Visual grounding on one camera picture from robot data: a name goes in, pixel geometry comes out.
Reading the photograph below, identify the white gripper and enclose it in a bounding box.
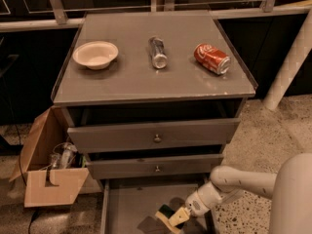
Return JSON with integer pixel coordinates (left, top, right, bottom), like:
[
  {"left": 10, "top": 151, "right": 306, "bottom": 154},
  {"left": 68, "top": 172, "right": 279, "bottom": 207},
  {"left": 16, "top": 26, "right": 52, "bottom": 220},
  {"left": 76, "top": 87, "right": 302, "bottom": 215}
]
[{"left": 169, "top": 190, "right": 211, "bottom": 228}]

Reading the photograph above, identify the green yellow sponge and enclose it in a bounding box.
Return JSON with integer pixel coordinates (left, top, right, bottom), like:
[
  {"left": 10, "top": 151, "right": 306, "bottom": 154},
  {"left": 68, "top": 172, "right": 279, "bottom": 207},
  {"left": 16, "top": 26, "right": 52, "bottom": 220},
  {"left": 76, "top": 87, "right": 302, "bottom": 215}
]
[{"left": 155, "top": 205, "right": 183, "bottom": 234}]

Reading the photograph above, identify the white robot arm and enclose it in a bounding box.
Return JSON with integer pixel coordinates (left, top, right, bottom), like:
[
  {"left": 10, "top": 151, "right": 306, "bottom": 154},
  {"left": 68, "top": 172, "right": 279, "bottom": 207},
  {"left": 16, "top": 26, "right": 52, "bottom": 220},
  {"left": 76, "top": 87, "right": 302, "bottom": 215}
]
[{"left": 168, "top": 153, "right": 312, "bottom": 234}]

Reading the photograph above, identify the grey middle drawer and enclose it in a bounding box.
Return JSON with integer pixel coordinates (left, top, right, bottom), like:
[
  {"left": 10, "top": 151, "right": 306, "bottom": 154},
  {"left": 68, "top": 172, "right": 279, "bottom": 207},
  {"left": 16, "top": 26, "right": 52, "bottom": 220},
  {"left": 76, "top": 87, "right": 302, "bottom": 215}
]
[{"left": 87, "top": 154, "right": 223, "bottom": 179}]

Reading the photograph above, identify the grey drawer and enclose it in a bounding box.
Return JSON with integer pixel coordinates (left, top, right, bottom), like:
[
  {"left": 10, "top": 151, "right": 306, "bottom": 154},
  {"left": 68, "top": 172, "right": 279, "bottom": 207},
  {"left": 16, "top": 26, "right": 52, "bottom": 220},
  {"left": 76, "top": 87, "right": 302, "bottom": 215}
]
[
  {"left": 68, "top": 118, "right": 240, "bottom": 153},
  {"left": 99, "top": 175, "right": 204, "bottom": 234},
  {"left": 87, "top": 154, "right": 223, "bottom": 179}
]

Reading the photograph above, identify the grey bottom drawer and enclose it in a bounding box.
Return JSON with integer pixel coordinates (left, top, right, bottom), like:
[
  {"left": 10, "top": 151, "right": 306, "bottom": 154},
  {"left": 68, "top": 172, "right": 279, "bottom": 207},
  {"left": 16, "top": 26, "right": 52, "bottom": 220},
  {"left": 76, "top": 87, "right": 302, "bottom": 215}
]
[{"left": 99, "top": 175, "right": 204, "bottom": 234}]

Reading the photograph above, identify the grey top drawer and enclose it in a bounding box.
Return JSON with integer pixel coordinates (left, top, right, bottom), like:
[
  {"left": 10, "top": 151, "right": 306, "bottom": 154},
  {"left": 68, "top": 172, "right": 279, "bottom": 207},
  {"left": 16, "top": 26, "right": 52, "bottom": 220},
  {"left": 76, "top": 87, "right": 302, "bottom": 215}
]
[{"left": 68, "top": 118, "right": 240, "bottom": 153}]

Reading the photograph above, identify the grey drawer cabinet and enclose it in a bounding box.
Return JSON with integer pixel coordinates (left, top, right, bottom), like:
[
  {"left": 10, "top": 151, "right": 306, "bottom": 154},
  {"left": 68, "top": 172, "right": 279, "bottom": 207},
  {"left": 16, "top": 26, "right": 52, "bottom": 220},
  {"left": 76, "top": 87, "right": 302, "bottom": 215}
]
[{"left": 51, "top": 10, "right": 258, "bottom": 180}]

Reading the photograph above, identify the clear plastic bottle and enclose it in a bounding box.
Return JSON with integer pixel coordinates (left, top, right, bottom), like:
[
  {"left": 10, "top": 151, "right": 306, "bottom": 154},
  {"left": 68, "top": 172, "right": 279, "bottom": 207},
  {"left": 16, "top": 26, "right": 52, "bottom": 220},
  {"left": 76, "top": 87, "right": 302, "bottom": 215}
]
[{"left": 50, "top": 142, "right": 77, "bottom": 169}]

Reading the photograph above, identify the cardboard box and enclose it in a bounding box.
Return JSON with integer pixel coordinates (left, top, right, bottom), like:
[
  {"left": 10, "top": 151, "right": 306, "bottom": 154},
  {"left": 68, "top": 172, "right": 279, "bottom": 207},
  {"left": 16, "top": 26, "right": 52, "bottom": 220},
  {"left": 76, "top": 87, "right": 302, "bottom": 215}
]
[{"left": 10, "top": 106, "right": 101, "bottom": 208}]

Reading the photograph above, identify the red cola can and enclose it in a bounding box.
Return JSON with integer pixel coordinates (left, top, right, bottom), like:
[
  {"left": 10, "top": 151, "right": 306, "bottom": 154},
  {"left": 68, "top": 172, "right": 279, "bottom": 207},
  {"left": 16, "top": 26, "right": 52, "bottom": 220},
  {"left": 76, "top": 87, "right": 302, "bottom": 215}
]
[{"left": 194, "top": 43, "right": 231, "bottom": 75}]

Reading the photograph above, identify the silver slim can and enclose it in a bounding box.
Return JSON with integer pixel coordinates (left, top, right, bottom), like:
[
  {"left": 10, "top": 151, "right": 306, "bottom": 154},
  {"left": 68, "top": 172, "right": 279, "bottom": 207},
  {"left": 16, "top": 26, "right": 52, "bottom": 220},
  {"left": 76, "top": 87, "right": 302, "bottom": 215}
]
[{"left": 148, "top": 37, "right": 168, "bottom": 69}]

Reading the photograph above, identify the white paper bowl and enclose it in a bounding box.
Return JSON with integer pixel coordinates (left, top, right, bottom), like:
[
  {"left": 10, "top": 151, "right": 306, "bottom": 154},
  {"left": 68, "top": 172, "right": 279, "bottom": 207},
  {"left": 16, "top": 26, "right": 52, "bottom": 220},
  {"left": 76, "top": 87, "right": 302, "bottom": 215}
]
[{"left": 72, "top": 41, "right": 119, "bottom": 70}]

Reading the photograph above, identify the white diagonal pole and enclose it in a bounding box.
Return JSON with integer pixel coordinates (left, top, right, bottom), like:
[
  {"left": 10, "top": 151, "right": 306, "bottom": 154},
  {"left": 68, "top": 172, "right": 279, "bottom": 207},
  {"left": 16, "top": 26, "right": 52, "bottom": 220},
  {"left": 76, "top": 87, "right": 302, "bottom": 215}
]
[{"left": 263, "top": 11, "right": 312, "bottom": 110}]

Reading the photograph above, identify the black floor cable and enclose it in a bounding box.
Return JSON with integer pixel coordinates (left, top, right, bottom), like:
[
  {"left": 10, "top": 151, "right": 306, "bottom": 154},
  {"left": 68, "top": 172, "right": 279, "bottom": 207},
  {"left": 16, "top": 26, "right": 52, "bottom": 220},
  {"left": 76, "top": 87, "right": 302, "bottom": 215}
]
[{"left": 1, "top": 91, "right": 40, "bottom": 234}]

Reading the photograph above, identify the metal railing frame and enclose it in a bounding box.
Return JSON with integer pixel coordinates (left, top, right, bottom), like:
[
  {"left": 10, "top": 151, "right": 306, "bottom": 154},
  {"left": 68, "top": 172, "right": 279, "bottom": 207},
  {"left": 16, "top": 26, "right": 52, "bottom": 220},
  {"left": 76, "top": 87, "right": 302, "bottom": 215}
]
[{"left": 0, "top": 0, "right": 312, "bottom": 32}]

